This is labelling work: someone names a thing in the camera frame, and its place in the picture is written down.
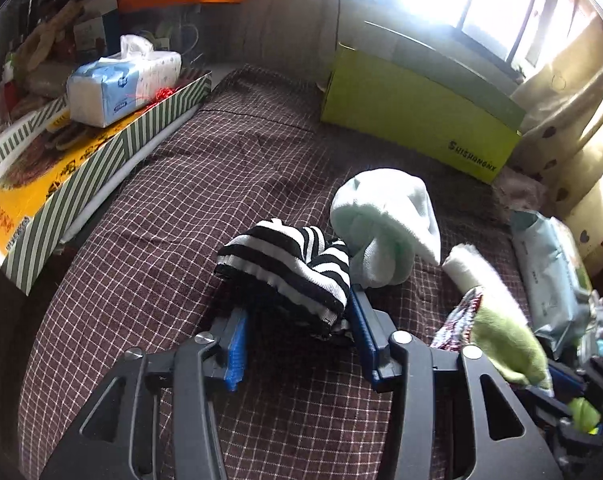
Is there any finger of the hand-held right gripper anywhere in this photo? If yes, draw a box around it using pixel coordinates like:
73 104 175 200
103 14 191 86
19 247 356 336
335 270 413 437
549 360 589 398

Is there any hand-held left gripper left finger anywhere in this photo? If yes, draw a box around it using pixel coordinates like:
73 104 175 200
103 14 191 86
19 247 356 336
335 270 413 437
39 305 252 480

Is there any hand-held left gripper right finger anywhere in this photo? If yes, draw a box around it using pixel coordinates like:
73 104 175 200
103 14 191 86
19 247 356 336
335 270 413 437
345 287 565 480

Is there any lime green soft roll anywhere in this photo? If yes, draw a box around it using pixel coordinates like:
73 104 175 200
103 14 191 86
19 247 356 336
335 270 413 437
569 397 602 433

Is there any green white towel packet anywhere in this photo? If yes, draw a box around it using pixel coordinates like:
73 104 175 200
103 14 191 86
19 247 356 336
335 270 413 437
430 242 555 392

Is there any black white striped sock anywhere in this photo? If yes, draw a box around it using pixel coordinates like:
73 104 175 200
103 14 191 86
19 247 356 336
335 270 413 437
214 218 355 346

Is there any pale green wet wipes pack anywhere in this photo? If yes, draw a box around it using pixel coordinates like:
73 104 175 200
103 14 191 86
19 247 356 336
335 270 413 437
509 210 595 356

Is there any mint white sock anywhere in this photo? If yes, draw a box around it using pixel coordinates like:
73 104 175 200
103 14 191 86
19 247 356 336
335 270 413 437
330 170 442 289

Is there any brown checkered bedsheet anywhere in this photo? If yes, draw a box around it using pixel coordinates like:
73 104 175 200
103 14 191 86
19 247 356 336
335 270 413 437
19 64 597 480

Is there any pink fluffy cloth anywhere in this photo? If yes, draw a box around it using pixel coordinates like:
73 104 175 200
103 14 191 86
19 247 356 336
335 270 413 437
496 169 548 212

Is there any lime green cardboard box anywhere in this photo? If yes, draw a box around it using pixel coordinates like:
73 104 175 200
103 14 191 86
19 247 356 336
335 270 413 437
320 20 527 184

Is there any green white striped box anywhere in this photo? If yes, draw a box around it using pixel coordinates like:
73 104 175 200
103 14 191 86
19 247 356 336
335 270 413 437
0 67 213 296

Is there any cream heart print curtain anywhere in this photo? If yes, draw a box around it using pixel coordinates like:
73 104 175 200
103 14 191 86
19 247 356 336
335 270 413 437
511 10 603 271

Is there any white blue tissue pack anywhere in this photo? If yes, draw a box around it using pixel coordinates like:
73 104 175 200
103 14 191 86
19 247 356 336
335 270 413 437
66 34 183 128

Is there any grey padded headboard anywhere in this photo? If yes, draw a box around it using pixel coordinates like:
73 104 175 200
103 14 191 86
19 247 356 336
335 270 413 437
202 0 482 106

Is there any bright window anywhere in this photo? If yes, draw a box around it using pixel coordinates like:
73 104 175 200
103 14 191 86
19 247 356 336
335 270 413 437
331 0 602 81

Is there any white teal small carton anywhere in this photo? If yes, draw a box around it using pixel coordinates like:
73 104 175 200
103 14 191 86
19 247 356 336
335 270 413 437
73 0 118 57

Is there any brown crumpled cloth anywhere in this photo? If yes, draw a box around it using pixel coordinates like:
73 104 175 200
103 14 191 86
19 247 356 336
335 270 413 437
14 0 90 73

